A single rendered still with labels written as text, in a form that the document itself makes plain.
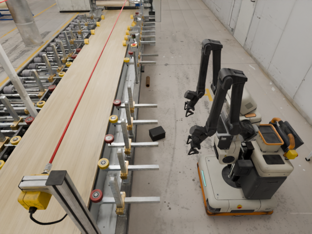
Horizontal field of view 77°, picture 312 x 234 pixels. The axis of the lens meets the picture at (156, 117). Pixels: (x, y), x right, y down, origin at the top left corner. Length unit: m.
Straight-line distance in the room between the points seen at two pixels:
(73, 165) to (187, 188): 1.36
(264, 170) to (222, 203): 0.56
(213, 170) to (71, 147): 1.45
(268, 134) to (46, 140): 1.87
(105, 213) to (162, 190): 0.92
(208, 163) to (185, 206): 0.53
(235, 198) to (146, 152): 1.22
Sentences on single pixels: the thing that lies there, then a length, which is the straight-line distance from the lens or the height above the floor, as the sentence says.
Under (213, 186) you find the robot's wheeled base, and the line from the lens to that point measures 2.17.
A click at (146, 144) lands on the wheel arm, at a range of 1.71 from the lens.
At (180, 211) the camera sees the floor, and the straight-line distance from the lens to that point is 2.31.
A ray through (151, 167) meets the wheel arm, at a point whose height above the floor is 0.84.
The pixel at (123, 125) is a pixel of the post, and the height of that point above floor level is 1.10.
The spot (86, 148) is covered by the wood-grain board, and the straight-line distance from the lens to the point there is 1.68.
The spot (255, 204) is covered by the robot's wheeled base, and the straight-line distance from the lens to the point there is 2.23.
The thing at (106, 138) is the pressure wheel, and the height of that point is 0.91.
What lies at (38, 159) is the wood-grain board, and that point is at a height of 0.90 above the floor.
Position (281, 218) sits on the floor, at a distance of 2.60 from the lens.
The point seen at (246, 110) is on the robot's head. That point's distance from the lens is 1.45.
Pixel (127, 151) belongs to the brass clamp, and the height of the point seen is 0.83.
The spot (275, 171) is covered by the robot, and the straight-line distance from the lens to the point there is 1.84.
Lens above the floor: 2.12
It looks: 42 degrees down
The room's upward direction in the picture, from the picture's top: 1 degrees counter-clockwise
